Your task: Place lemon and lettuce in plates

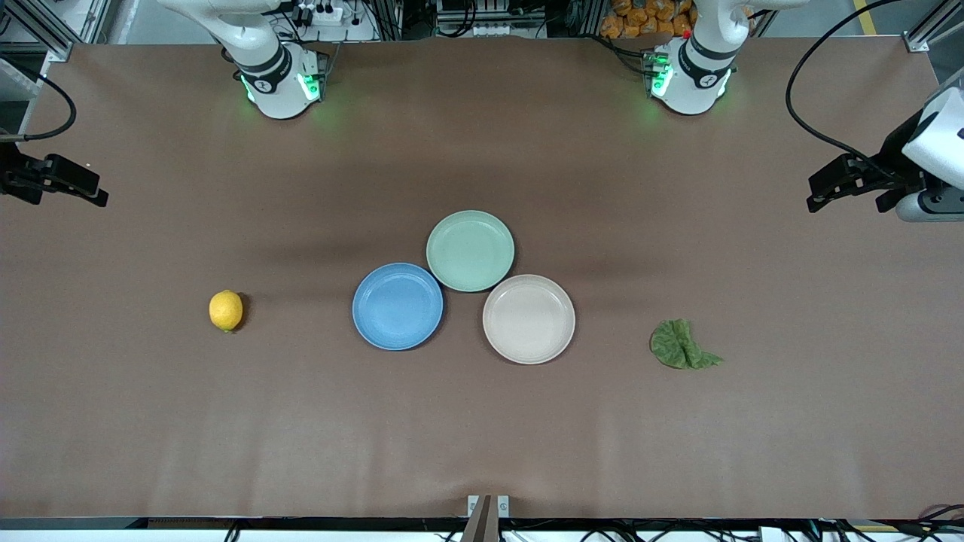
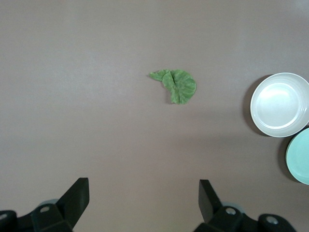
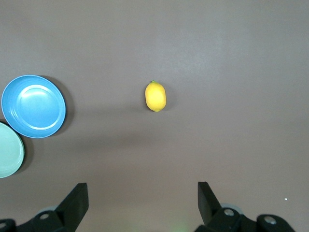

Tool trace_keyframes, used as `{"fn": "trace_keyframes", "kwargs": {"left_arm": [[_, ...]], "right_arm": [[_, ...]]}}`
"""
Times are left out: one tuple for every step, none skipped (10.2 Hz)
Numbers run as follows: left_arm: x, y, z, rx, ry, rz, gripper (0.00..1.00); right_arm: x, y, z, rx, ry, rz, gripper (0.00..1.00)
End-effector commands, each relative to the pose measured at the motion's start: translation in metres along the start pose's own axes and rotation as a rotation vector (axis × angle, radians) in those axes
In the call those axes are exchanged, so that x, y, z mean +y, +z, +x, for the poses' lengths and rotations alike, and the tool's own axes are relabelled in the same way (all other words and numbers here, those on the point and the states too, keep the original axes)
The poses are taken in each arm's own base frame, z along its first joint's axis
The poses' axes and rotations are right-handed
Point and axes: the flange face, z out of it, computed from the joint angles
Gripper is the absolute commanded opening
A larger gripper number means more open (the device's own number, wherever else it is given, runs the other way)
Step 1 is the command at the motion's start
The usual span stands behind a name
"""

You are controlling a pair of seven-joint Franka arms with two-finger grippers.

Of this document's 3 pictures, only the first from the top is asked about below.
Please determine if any yellow lemon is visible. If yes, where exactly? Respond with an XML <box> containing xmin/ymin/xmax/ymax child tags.
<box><xmin>209</xmin><ymin>289</ymin><xmax>245</xmax><ymax>333</ymax></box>

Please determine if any green lettuce leaf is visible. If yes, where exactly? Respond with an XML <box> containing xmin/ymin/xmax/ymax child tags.
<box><xmin>649</xmin><ymin>318</ymin><xmax>725</xmax><ymax>371</ymax></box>

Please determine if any orange snack bag pile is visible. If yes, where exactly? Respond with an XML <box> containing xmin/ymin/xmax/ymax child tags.
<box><xmin>600</xmin><ymin>0</ymin><xmax>697</xmax><ymax>41</ymax></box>

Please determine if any white power strip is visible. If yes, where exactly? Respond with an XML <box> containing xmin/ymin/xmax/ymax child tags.
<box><xmin>290</xmin><ymin>0</ymin><xmax>349</xmax><ymax>28</ymax></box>

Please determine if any beige plate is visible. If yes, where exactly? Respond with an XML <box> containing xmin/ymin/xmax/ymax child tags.
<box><xmin>482</xmin><ymin>274</ymin><xmax>577</xmax><ymax>366</ymax></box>

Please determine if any blue plate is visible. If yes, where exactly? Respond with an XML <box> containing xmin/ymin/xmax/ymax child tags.
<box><xmin>352</xmin><ymin>262</ymin><xmax>445</xmax><ymax>352</ymax></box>

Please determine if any green plate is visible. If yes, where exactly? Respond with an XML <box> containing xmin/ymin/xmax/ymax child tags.
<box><xmin>426</xmin><ymin>209</ymin><xmax>516</xmax><ymax>294</ymax></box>

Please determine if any gray electronics rack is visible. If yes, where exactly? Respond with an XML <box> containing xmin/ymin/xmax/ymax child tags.
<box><xmin>435</xmin><ymin>0</ymin><xmax>551</xmax><ymax>40</ymax></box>

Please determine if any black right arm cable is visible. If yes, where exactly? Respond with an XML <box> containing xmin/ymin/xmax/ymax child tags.
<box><xmin>0</xmin><ymin>73</ymin><xmax>78</xmax><ymax>142</ymax></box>

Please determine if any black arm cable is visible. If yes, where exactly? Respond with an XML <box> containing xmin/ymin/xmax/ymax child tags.
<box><xmin>786</xmin><ymin>0</ymin><xmax>923</xmax><ymax>181</ymax></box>
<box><xmin>0</xmin><ymin>73</ymin><xmax>78</xmax><ymax>142</ymax></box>

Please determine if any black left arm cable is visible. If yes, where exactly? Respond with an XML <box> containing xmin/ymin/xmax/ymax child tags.
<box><xmin>786</xmin><ymin>0</ymin><xmax>923</xmax><ymax>181</ymax></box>

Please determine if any aluminium frame profile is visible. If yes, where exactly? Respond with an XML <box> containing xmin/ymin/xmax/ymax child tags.
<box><xmin>0</xmin><ymin>0</ymin><xmax>115</xmax><ymax>62</ymax></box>
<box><xmin>904</xmin><ymin>0</ymin><xmax>964</xmax><ymax>53</ymax></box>

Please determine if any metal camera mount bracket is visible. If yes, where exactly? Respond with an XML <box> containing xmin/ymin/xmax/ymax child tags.
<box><xmin>461</xmin><ymin>494</ymin><xmax>511</xmax><ymax>542</ymax></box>

